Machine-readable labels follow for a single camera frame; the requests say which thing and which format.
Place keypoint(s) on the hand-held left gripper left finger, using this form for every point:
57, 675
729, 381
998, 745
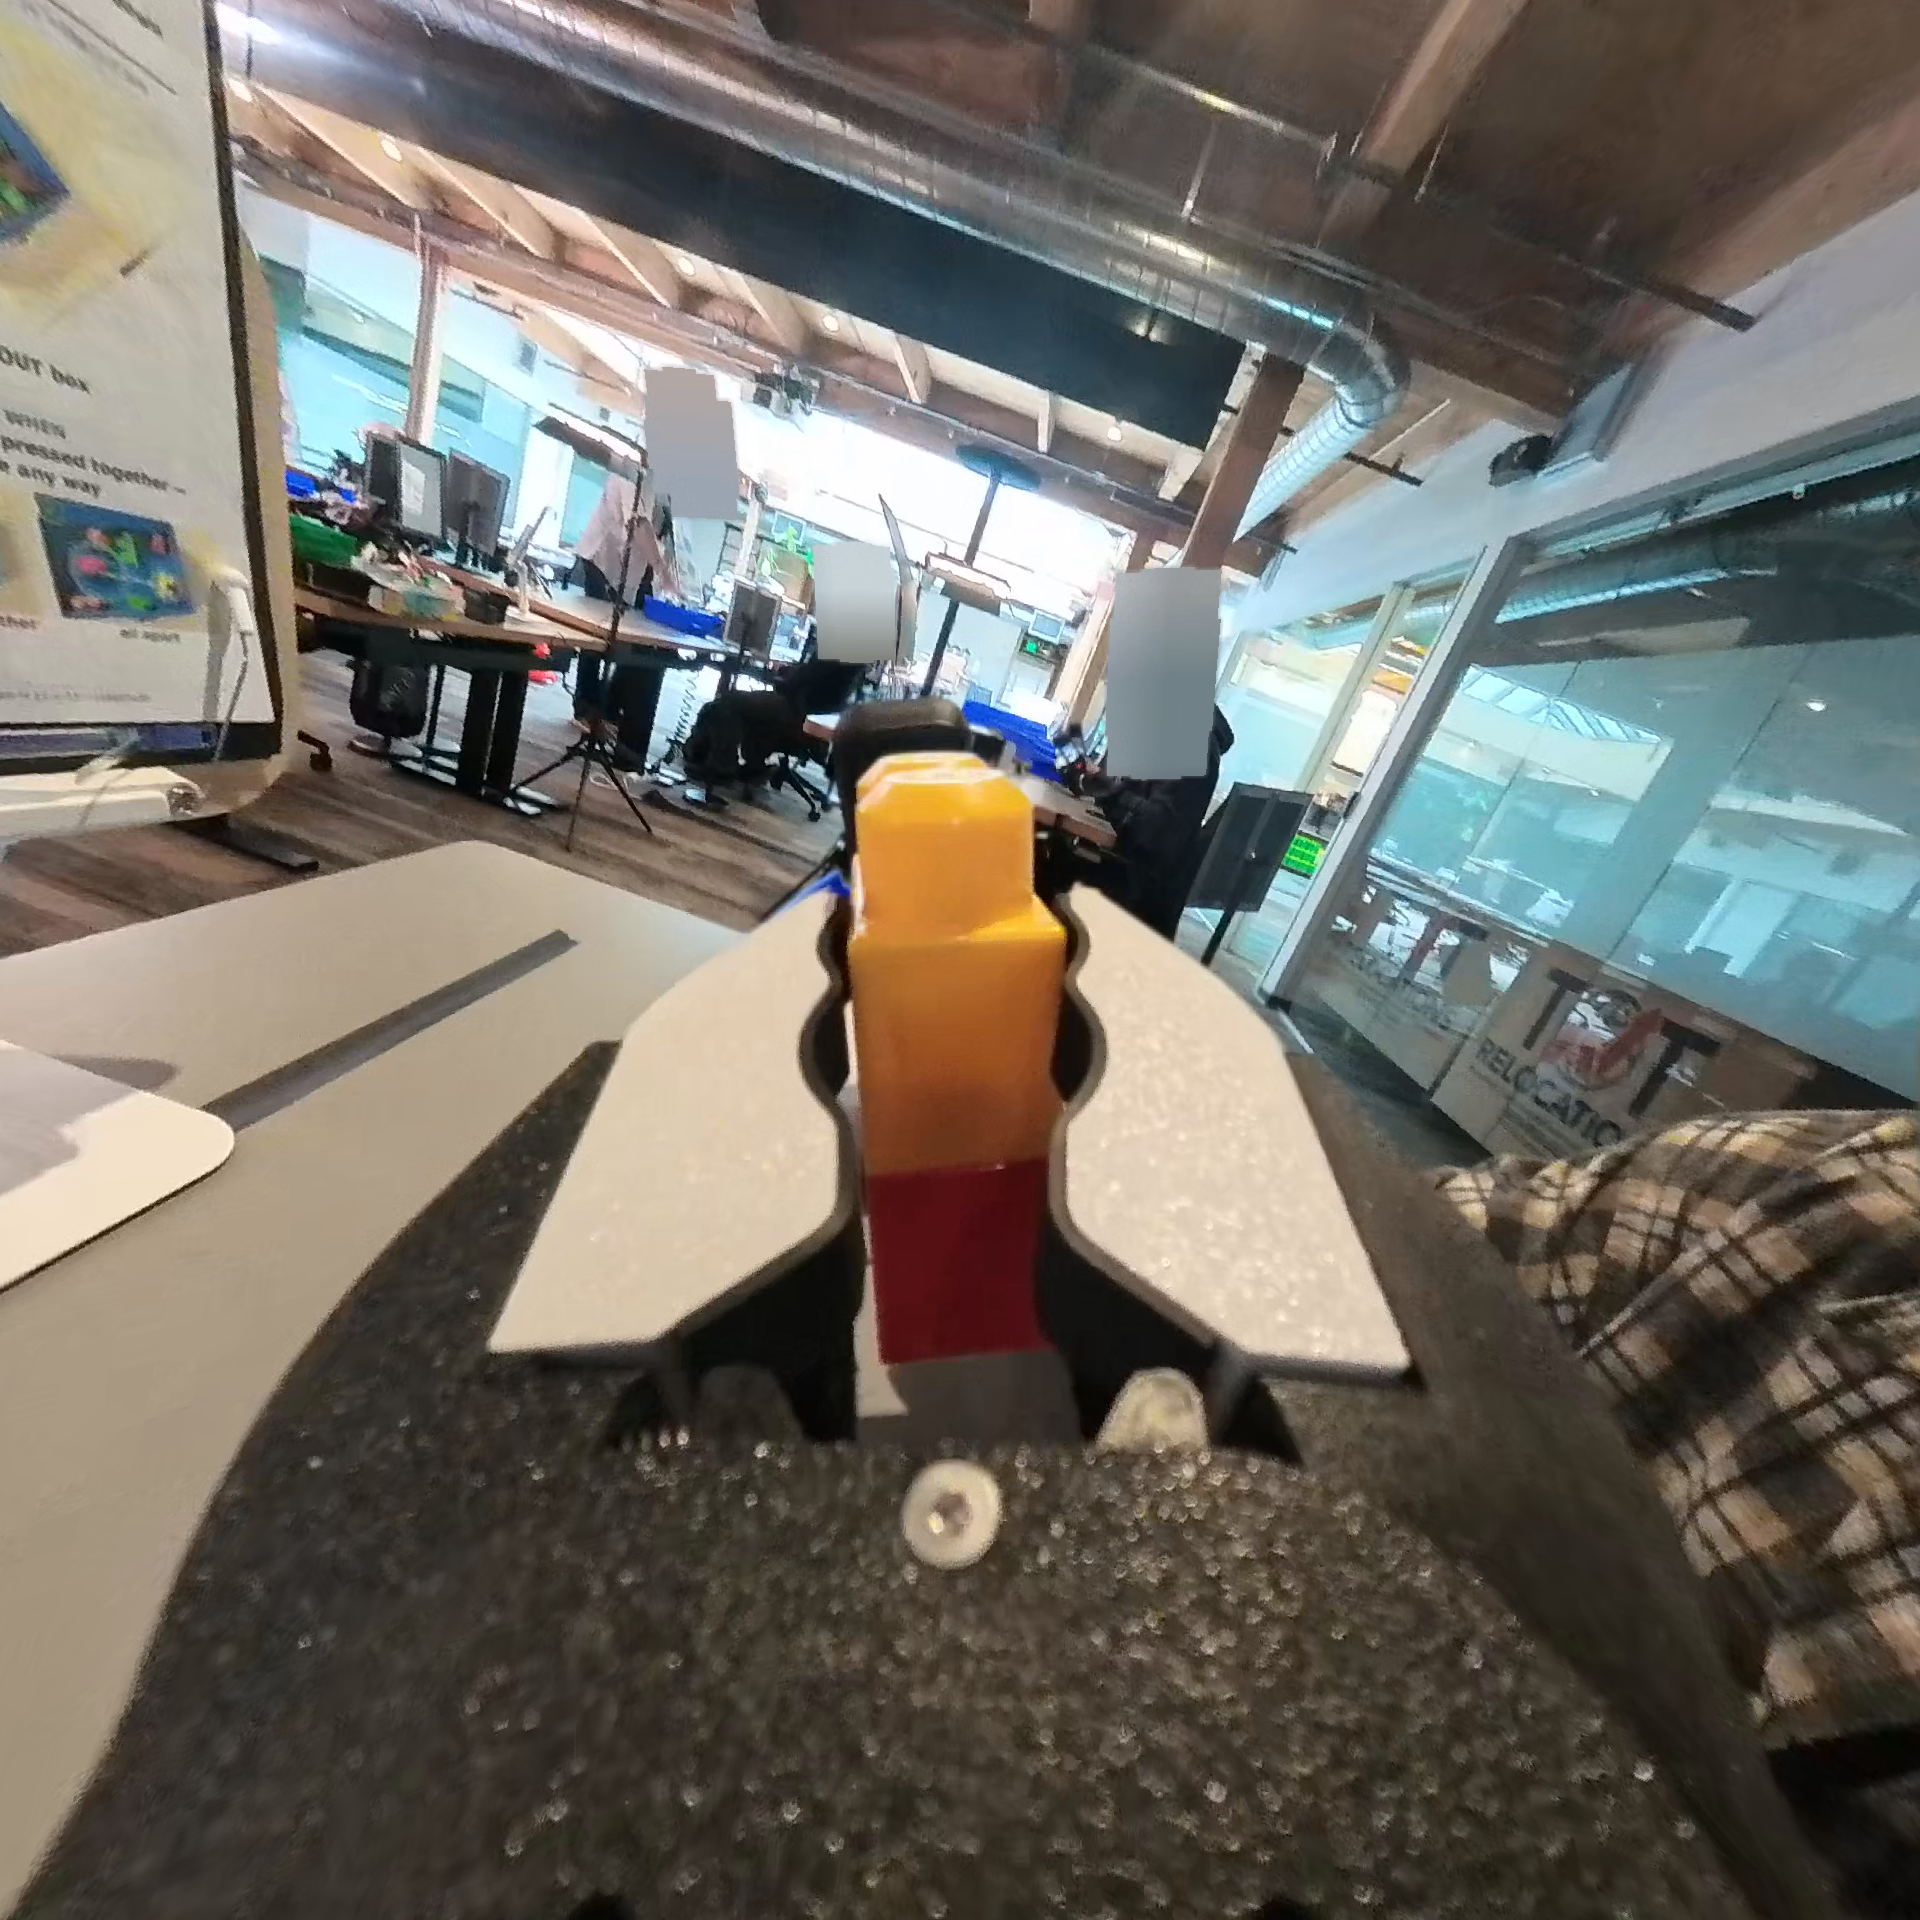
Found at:
676, 1170

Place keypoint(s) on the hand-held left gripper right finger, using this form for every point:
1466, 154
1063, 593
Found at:
1230, 1170

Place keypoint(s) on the blue plastic bin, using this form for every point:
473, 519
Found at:
830, 888

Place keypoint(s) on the red mega block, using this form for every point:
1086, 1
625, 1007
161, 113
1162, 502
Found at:
953, 1259

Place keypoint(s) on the yellow one-stud block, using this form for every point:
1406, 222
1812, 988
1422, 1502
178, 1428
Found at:
953, 1035

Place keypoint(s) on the person's right forearm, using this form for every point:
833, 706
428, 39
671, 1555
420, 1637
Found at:
1724, 1351

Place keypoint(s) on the black tripod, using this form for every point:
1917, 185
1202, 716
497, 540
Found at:
601, 749

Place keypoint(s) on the black floor sign display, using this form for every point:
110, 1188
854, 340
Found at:
1260, 850

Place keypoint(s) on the printed cardboard box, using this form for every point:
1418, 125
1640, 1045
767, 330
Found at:
1590, 1035

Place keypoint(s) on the black ceiling panel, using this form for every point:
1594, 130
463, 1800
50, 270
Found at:
902, 270

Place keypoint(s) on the long wooden desk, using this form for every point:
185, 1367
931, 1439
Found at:
451, 631

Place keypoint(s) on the pair of desk monitors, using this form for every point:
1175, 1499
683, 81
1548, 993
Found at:
437, 497

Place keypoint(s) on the wooden instruction sheet board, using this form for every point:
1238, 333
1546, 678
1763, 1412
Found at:
106, 377

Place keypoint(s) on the silver ventilation duct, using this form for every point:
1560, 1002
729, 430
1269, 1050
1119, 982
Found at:
1274, 300

